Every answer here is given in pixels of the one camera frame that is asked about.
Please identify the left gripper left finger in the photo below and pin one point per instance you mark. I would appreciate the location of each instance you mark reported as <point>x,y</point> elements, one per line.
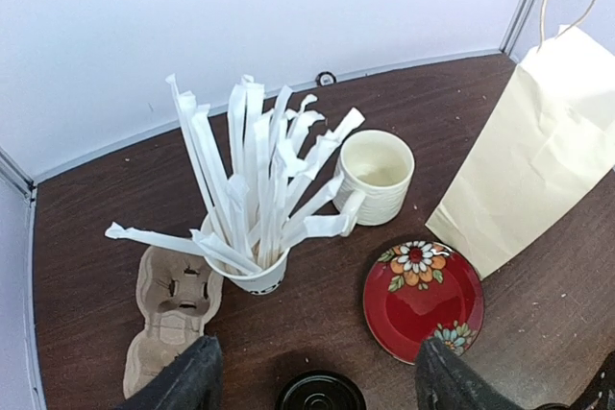
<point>194,380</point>

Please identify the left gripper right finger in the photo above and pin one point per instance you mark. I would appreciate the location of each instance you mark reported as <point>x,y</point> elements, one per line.
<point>444,381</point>

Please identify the cardboard cup carrier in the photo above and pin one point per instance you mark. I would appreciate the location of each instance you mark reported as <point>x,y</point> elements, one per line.
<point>177,295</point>

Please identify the cream paper bag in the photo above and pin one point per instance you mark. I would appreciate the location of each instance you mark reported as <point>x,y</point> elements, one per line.
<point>547,143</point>

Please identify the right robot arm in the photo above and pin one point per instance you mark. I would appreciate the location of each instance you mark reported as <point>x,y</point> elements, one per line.
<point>598,395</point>

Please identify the red floral plate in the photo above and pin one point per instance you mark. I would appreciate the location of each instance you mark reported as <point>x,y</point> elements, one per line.
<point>417,290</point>

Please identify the white cup holding straws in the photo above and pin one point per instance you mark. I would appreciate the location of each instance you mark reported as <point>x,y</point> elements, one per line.
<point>263,282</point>

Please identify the stack of black lids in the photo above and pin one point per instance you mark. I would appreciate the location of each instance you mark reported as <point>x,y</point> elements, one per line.
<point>320,390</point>

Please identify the wrapped white straws bundle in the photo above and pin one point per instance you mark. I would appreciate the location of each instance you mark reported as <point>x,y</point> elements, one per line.
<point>254,214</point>

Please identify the cream ceramic mug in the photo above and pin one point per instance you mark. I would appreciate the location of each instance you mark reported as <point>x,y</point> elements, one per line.
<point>377,168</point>

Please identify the left corner metal post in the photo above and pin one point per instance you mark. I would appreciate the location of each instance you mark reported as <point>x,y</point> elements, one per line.
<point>16,177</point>

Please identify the corner metal post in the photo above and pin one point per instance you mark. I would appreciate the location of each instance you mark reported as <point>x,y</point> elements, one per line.
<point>16,177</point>
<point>528,2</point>

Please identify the black wall grommet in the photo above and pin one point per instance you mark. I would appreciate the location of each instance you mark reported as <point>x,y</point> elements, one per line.
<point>325,78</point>

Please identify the right corner metal post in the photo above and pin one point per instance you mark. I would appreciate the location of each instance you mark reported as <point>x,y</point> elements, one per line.
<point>528,2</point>

